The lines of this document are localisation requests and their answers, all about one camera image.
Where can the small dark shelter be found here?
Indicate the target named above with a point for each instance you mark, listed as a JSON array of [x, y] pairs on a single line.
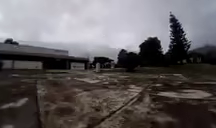
[[102, 61]]

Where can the dark bush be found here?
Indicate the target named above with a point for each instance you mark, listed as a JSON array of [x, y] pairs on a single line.
[[128, 61]]

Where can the wet grey concrete pavement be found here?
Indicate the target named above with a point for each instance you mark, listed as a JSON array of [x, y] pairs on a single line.
[[96, 100]]

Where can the dark round tree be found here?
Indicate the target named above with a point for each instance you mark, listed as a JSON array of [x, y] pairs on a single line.
[[151, 50]]

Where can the tall dark conifer tree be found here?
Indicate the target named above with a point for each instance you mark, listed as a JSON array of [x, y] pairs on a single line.
[[177, 40]]

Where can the long grey building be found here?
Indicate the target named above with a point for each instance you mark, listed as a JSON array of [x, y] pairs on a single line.
[[29, 55]]

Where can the dark wooded hill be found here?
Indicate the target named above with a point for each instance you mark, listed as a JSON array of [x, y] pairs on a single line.
[[209, 53]]

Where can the short white post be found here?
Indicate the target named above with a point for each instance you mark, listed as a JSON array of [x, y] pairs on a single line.
[[97, 67]]

